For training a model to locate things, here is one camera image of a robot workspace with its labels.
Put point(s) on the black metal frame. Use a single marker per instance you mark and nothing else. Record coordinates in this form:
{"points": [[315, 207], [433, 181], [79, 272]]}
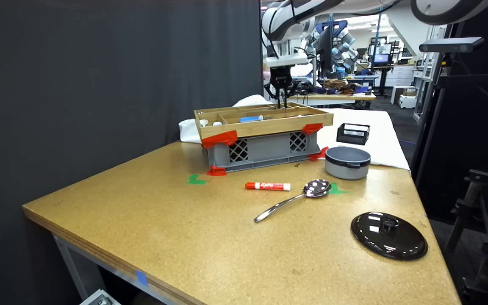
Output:
{"points": [[487, 220]]}

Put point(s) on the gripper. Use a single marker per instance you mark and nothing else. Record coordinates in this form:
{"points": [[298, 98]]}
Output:
{"points": [[281, 75]]}

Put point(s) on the grey metal box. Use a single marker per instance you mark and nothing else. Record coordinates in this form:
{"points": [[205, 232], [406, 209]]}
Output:
{"points": [[100, 298]]}

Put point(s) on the black mesh basket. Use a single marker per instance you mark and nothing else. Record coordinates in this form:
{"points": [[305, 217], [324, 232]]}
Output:
{"points": [[353, 134]]}

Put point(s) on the grey plastic crate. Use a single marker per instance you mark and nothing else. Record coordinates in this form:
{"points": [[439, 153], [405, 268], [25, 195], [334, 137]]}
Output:
{"points": [[265, 151]]}

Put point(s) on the camera on mount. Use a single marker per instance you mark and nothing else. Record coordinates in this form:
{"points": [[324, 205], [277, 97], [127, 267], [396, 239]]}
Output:
{"points": [[451, 45]]}

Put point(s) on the green tape mark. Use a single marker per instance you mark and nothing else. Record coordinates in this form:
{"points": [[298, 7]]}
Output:
{"points": [[195, 179], [337, 190]]}

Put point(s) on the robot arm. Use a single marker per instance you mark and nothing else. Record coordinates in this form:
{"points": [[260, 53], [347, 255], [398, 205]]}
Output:
{"points": [[284, 19]]}

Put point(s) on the grey pot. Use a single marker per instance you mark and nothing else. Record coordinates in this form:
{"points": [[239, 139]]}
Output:
{"points": [[347, 166]]}

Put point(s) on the black curtain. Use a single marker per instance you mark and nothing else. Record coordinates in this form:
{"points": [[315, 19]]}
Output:
{"points": [[100, 93]]}

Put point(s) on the blue spoon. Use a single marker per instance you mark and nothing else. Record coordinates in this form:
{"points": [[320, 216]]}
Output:
{"points": [[250, 119]]}

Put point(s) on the red tape piece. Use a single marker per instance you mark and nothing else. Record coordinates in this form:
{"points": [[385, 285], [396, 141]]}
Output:
{"points": [[217, 171], [313, 128], [319, 154], [220, 138]]}

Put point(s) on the white cloth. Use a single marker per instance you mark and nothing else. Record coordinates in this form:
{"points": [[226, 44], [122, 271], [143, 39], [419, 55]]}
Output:
{"points": [[379, 135]]}

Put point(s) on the wooden table with clutter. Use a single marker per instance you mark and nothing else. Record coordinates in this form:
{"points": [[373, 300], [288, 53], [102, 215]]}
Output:
{"points": [[337, 96]]}

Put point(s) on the blue tape piece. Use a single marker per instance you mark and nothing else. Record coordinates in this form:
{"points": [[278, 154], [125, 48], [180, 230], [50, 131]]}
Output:
{"points": [[142, 278]]}

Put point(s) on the orange marker with white cap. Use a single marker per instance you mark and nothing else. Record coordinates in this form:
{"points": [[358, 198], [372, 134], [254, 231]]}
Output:
{"points": [[265, 186]]}

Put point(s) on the monitor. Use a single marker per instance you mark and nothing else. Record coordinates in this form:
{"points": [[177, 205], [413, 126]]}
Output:
{"points": [[381, 59]]}

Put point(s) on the black pot lid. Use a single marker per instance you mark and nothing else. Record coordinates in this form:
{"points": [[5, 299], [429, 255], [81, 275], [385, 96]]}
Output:
{"points": [[390, 239]]}

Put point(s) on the large metal spoon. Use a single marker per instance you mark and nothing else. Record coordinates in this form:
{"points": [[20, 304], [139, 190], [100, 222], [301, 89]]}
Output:
{"points": [[317, 188]]}

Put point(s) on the grey and blue robot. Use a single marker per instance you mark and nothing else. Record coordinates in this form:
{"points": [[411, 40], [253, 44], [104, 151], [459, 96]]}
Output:
{"points": [[343, 46]]}

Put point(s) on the wooden compartment tray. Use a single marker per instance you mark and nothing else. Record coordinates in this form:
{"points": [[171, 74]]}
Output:
{"points": [[265, 126]]}

